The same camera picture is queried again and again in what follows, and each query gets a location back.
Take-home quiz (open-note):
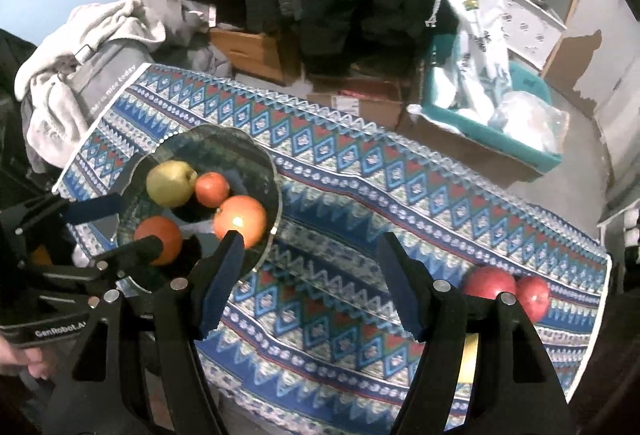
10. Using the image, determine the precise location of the white shoe rack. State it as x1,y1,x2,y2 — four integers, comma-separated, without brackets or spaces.
597,198,640,266

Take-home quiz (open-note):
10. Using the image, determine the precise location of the grey clothing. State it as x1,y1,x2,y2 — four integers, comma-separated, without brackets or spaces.
142,0,234,79

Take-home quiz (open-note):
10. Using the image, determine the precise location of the red apple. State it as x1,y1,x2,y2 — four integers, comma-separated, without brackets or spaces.
515,275,551,323
461,266,517,301

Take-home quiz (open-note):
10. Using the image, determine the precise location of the teal plastic basket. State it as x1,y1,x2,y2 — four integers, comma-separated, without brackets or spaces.
420,35,564,171

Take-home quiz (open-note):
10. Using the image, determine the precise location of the grey fabric bag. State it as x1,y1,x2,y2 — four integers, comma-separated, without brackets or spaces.
65,38,147,121

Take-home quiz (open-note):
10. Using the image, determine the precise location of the white patterned storage box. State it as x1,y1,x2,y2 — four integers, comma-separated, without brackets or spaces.
500,0,569,69

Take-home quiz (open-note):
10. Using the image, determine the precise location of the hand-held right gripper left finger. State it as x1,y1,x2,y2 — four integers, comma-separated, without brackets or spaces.
71,229,246,435

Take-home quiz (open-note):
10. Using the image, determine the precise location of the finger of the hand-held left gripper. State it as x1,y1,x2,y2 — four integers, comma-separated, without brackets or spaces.
87,235,165,306
0,192,124,237

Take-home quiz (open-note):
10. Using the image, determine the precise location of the dark glass bowl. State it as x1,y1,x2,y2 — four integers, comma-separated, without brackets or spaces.
112,125,282,294

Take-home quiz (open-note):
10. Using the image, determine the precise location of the large cardboard box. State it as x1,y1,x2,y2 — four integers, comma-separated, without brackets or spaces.
405,102,549,187

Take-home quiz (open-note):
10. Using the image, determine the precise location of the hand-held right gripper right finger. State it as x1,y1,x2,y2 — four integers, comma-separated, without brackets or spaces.
376,231,572,435

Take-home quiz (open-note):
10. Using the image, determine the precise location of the white rice bag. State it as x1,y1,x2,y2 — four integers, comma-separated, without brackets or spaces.
422,0,514,117

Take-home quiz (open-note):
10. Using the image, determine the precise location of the flat cardboard box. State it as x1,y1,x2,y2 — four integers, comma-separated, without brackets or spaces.
305,75,404,132

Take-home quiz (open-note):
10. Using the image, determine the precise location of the small orange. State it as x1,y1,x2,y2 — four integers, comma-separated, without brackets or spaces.
195,172,231,208

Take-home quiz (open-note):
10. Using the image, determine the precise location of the clear plastic bag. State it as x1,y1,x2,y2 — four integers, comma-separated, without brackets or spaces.
487,91,571,154

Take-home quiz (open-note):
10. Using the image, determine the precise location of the person's left hand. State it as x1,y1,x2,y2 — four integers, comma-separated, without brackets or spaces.
0,337,48,378

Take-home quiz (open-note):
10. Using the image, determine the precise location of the blue patterned tablecloth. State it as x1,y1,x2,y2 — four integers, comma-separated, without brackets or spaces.
52,62,613,435

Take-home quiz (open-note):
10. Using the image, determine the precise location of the large orange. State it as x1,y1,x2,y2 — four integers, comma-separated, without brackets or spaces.
213,195,268,250
134,216,183,267

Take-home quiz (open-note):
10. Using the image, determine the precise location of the yellow-green mango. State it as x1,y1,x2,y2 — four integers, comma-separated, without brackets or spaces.
146,160,198,208
460,335,482,386

